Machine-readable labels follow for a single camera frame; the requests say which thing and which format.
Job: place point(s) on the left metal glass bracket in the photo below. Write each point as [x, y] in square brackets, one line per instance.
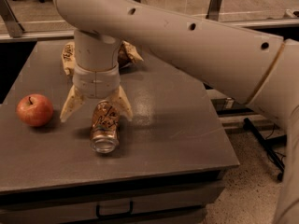
[14, 28]

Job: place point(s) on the black stand leg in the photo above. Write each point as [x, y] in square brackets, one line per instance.
[268, 144]

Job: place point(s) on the brown chip bag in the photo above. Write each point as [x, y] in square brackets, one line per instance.
[127, 55]

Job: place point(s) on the red apple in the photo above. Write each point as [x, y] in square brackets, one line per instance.
[35, 110]

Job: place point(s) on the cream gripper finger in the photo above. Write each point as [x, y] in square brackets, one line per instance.
[74, 101]
[118, 98]

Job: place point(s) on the orange soda can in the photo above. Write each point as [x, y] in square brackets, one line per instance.
[105, 128]

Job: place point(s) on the grey table drawer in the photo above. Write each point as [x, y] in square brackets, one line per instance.
[176, 204]

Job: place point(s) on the black drawer handle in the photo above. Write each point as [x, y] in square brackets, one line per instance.
[114, 209]

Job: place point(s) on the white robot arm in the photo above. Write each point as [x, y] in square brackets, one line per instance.
[258, 70]

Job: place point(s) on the right metal glass bracket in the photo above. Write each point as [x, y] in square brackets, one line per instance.
[213, 11]

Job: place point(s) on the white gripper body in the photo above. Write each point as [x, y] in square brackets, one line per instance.
[95, 83]

